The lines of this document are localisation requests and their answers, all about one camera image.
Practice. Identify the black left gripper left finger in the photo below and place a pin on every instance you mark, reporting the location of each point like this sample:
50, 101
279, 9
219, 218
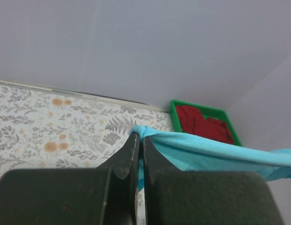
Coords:
105, 195

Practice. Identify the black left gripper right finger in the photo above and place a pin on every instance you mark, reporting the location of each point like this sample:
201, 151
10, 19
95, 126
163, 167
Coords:
174, 197

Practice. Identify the turquoise t shirt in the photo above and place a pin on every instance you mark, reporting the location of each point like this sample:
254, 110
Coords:
194, 153

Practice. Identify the red t shirt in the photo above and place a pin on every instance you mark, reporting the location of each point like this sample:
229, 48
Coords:
193, 122

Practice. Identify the green plastic bin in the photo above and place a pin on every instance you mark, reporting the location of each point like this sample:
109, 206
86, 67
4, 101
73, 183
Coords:
207, 112

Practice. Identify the floral tablecloth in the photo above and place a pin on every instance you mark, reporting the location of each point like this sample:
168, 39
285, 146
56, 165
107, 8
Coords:
47, 129

